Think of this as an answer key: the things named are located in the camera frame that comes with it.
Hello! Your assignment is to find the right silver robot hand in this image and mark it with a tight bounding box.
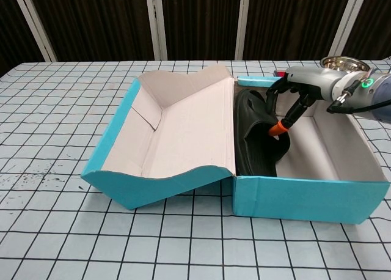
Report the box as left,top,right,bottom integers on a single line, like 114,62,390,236
265,66,346,138

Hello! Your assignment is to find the black rubber slipper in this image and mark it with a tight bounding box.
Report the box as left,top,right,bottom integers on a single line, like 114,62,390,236
233,89,291,177

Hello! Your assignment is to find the light blue shoe box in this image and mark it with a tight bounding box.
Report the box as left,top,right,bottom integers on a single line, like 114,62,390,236
81,63,391,224

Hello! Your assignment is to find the steel bowl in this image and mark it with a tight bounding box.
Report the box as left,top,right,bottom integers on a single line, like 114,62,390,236
320,56,371,76

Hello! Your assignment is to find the checked light blue tablecloth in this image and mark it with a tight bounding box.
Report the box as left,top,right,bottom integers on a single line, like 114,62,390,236
0,59,391,280

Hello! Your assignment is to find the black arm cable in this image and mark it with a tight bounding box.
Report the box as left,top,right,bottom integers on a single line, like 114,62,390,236
326,78,391,114

